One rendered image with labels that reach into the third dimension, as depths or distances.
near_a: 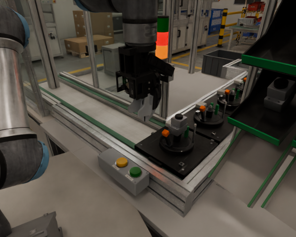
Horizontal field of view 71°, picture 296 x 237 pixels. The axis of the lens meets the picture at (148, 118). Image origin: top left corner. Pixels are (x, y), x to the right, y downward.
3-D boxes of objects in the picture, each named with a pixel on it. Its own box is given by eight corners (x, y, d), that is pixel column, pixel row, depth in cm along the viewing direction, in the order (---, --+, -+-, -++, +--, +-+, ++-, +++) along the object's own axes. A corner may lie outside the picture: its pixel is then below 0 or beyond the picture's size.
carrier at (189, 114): (219, 145, 85) (224, 119, 79) (172, 124, 99) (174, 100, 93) (242, 122, 100) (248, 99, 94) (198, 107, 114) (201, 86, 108)
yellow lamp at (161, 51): (162, 59, 83) (162, 46, 81) (152, 57, 86) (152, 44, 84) (169, 57, 87) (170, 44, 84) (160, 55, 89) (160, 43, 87)
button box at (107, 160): (135, 196, 69) (135, 184, 66) (98, 166, 82) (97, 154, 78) (149, 185, 74) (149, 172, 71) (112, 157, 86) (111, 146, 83)
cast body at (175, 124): (177, 137, 76) (178, 120, 73) (167, 132, 79) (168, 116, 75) (190, 127, 81) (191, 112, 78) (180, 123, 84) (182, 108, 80)
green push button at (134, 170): (135, 181, 69) (135, 176, 67) (127, 175, 71) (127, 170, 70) (143, 174, 71) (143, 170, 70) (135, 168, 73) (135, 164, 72)
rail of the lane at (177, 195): (183, 217, 67) (186, 195, 61) (55, 121, 119) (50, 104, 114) (192, 207, 70) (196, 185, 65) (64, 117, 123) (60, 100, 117)
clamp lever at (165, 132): (169, 146, 77) (165, 134, 72) (165, 144, 78) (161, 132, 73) (175, 140, 78) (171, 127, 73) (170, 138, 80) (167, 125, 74)
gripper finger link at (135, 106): (125, 123, 57) (123, 92, 52) (140, 115, 61) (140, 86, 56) (133, 128, 55) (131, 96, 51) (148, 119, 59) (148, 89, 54)
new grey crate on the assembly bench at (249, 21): (247, 27, 514) (249, 19, 505) (235, 26, 530) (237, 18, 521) (252, 25, 540) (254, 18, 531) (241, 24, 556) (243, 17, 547)
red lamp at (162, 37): (162, 46, 81) (162, 33, 78) (152, 44, 84) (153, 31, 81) (170, 44, 84) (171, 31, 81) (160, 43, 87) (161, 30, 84)
